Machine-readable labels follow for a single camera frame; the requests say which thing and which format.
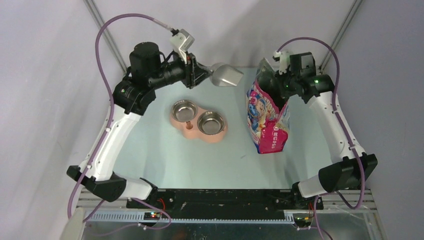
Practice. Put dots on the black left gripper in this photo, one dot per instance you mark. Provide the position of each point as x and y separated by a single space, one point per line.
194 72

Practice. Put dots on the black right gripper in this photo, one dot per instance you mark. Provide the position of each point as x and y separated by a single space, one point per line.
283 93

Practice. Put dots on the metal food scoop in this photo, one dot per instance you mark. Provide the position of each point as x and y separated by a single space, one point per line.
224 75

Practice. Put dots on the colourful cat food bag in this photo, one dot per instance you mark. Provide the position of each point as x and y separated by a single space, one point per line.
268 119

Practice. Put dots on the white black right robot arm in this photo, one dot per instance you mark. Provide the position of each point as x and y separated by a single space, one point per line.
351 166

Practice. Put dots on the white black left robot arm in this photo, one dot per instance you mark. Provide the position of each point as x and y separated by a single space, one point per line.
149 71

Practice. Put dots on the pink double pet bowl stand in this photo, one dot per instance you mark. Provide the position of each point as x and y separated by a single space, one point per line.
190 129

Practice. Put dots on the steel bowl far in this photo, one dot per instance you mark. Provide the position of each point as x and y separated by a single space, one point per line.
184 110

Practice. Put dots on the steel bowl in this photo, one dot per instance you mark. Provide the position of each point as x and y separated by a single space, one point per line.
210 123
184 110

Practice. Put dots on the steel bowl near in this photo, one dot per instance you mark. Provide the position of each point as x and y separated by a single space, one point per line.
210 123

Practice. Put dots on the right controller board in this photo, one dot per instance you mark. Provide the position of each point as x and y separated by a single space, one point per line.
303 222

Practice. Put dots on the controller board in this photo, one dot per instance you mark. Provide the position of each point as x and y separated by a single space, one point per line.
152 216
303 222

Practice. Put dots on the left controller board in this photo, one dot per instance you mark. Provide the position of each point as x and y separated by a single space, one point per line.
152 216

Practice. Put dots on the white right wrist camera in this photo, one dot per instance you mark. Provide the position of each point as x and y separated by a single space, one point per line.
283 58

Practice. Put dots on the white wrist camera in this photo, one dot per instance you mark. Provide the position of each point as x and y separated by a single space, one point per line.
283 58
181 41

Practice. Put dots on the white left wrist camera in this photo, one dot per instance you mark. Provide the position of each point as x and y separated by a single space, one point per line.
181 41

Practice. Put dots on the aluminium frame rail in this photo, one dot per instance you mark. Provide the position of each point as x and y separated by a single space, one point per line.
191 212

